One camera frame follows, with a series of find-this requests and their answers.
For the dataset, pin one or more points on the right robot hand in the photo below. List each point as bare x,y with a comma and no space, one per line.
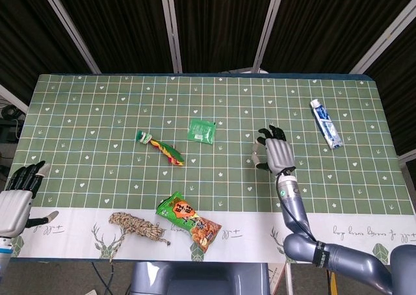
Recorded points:
278,152

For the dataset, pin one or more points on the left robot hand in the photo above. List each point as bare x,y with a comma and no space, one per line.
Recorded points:
13,207

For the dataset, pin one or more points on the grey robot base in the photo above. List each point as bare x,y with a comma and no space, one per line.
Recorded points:
200,278

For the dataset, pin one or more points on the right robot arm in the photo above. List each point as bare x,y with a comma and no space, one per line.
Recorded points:
325,243

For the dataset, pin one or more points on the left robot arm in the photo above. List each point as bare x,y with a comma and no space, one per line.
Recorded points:
4,256

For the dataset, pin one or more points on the blue white toothpaste tube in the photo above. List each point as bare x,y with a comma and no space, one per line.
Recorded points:
326,124

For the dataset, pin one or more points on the green grid tablecloth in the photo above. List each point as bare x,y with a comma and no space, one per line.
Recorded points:
208,178

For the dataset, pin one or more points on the green sachet packet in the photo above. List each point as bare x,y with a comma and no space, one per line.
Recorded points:
201,130

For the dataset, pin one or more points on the green orange snack bag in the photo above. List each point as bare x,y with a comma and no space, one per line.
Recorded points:
188,220

